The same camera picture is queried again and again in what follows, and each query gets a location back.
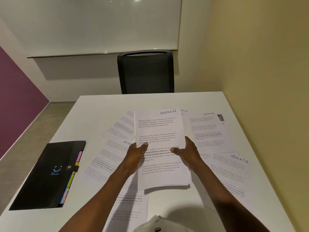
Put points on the person's left hand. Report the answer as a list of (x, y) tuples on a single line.
[(132, 158)]

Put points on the person's right hand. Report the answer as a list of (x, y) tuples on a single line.
[(190, 155)]

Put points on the person's right thumb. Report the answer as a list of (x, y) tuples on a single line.
[(178, 151)]

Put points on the person's left thumb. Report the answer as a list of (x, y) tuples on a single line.
[(143, 147)]

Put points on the printed sheet with blue heading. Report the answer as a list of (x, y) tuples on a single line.
[(159, 132)]

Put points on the person's right forearm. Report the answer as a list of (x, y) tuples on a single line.
[(224, 202)]

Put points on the person's left forearm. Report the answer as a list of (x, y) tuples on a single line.
[(101, 202)]

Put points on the spread of printed papers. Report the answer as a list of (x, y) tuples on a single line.
[(212, 135)]

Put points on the black mesh office chair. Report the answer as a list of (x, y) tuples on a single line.
[(145, 73)]

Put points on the person's white shirt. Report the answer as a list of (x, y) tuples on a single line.
[(164, 224)]

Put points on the black expanding file folder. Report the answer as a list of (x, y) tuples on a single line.
[(47, 176)]

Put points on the metal whiteboard ledge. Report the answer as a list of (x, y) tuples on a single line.
[(101, 53)]

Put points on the white wall whiteboard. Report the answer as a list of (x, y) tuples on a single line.
[(91, 24)]

